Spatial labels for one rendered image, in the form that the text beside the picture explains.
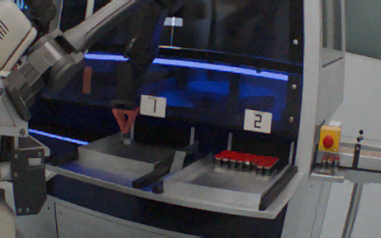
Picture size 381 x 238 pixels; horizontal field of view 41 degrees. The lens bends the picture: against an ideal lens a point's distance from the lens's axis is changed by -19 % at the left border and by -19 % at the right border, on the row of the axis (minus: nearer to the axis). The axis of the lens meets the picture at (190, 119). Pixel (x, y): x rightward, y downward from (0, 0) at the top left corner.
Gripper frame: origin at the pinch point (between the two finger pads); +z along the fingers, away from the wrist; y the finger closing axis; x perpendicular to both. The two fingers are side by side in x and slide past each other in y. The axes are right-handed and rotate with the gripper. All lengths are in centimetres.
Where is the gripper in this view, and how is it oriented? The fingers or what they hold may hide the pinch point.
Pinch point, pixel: (126, 129)
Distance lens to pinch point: 177.8
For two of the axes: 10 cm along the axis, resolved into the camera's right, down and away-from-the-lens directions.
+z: -0.3, 9.7, 2.3
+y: 2.2, -2.2, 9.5
